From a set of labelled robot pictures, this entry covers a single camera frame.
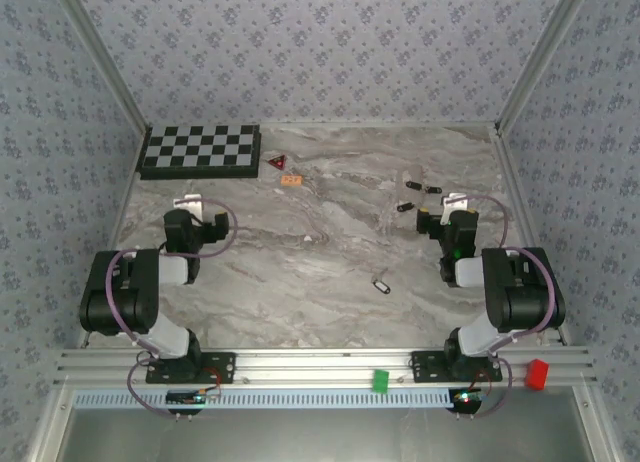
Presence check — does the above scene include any silver metal keychain plate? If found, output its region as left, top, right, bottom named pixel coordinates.
left=398, top=164, right=426, bottom=206

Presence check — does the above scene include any key with white-label tag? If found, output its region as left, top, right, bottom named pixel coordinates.
left=370, top=267, right=395, bottom=297

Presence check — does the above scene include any black grey checkerboard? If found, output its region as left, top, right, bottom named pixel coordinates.
left=135, top=124, right=262, bottom=182

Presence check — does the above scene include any red block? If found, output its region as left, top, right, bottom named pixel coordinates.
left=523, top=359, right=550, bottom=391

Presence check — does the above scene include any right circuit board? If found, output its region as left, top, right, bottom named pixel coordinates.
left=451, top=389, right=489, bottom=406

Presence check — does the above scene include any circuit board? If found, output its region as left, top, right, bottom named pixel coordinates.
left=451, top=389, right=489, bottom=406
left=166, top=389, right=207, bottom=408

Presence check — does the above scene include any left circuit board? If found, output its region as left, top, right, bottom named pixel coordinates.
left=166, top=389, right=207, bottom=408

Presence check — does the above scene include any grey metal sheet panel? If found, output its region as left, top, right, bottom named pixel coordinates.
left=64, top=407, right=596, bottom=462

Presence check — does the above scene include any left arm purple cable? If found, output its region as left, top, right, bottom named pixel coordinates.
left=106, top=196, right=240, bottom=421

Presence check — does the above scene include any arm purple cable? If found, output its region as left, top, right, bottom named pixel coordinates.
left=106, top=196, right=240, bottom=421
left=449, top=194, right=559, bottom=419

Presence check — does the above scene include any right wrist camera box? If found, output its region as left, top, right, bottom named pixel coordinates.
left=440, top=192, right=471, bottom=226

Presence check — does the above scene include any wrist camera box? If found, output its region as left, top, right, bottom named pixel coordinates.
left=173, top=194, right=205, bottom=224
left=440, top=192, right=471, bottom=226

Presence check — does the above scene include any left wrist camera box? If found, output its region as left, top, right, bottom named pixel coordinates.
left=173, top=194, right=205, bottom=224

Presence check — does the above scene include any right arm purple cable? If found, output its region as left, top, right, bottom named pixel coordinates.
left=449, top=194, right=559, bottom=419

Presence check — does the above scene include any aluminium side rail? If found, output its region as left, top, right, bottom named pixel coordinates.
left=492, top=129, right=569, bottom=346
left=79, top=129, right=151, bottom=348

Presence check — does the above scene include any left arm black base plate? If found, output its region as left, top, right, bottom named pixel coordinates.
left=145, top=351, right=237, bottom=385

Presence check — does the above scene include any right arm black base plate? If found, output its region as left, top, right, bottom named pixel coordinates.
left=410, top=350, right=503, bottom=385

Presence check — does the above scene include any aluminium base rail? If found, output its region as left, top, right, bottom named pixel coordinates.
left=52, top=347, right=599, bottom=387

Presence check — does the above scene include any slotted cable duct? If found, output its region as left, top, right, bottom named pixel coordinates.
left=73, top=387, right=456, bottom=409

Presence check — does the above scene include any aluminium frame post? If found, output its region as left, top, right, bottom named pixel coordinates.
left=49, top=0, right=154, bottom=133
left=493, top=0, right=597, bottom=133

